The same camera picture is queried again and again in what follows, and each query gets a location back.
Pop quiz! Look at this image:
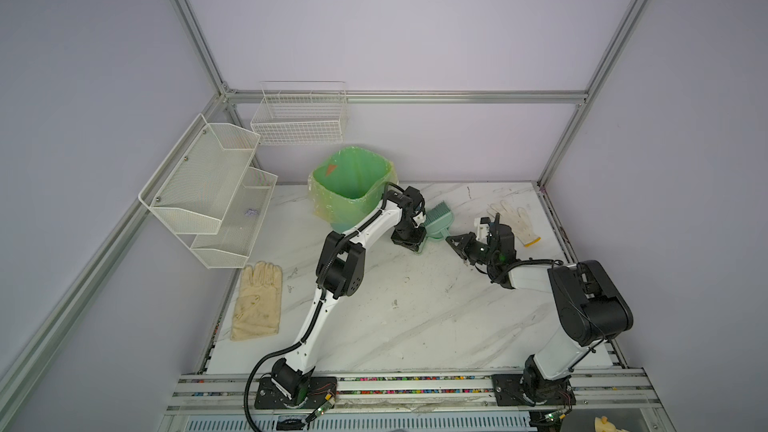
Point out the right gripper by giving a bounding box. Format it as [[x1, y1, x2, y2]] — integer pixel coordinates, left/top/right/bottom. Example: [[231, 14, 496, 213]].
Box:
[[446, 233, 499, 268]]

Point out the green hand brush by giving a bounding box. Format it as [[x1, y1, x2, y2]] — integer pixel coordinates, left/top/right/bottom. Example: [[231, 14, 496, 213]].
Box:
[[424, 201, 454, 235]]

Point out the green plastic dustpan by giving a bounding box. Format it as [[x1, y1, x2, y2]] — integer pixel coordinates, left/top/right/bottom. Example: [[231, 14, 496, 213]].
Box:
[[417, 203, 454, 253]]

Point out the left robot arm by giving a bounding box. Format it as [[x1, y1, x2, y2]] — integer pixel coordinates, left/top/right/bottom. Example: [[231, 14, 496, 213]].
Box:
[[243, 182, 427, 431]]

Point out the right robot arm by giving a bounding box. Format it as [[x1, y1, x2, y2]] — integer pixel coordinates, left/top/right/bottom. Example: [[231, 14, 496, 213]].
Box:
[[445, 216, 634, 406]]

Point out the white glove yellow cuff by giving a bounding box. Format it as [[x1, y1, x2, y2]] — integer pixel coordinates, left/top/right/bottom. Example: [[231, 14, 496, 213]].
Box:
[[487, 201, 541, 247]]

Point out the green trash bin with bag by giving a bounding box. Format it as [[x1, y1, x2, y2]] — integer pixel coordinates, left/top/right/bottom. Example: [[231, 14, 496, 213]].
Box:
[[308, 146, 398, 232]]

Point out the beige work glove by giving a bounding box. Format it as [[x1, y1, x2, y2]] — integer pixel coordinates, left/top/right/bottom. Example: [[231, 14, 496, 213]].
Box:
[[231, 262, 283, 341]]

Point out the white mesh two-tier shelf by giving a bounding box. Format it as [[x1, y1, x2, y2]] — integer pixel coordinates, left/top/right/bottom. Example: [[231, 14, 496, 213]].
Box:
[[138, 115, 278, 269]]

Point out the yellow object bottom right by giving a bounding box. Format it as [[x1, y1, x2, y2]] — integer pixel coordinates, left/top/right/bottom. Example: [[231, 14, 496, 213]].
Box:
[[594, 416, 627, 432]]

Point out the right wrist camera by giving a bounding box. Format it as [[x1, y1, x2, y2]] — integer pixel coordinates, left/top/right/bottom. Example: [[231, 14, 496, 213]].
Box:
[[474, 217, 492, 244]]

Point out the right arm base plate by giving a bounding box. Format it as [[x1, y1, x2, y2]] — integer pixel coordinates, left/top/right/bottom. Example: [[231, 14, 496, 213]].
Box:
[[491, 374, 575, 407]]

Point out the white wire basket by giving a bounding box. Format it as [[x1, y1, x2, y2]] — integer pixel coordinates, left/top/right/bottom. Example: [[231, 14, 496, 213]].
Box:
[[250, 81, 348, 146]]

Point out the aluminium front rail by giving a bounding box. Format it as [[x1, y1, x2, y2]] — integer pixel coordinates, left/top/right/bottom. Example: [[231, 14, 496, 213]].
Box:
[[164, 368, 662, 415]]

